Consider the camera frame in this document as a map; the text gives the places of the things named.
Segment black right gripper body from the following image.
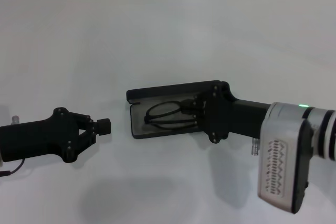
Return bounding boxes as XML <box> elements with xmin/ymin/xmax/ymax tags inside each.
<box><xmin>204</xmin><ymin>81</ymin><xmax>271</xmax><ymax>145</ymax></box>

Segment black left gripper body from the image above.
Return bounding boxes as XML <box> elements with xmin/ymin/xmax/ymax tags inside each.
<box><xmin>0</xmin><ymin>106</ymin><xmax>80</xmax><ymax>164</ymax></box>

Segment black round-lens glasses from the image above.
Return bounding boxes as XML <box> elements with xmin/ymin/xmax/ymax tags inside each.
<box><xmin>143</xmin><ymin>101</ymin><xmax>202</xmax><ymax>130</ymax></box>

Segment black plug cable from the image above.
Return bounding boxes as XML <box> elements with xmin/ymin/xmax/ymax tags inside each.
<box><xmin>0</xmin><ymin>157</ymin><xmax>26</xmax><ymax>178</ymax></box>

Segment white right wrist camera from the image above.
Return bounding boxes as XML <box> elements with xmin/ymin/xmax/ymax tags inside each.
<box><xmin>256</xmin><ymin>102</ymin><xmax>315</xmax><ymax>215</ymax></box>

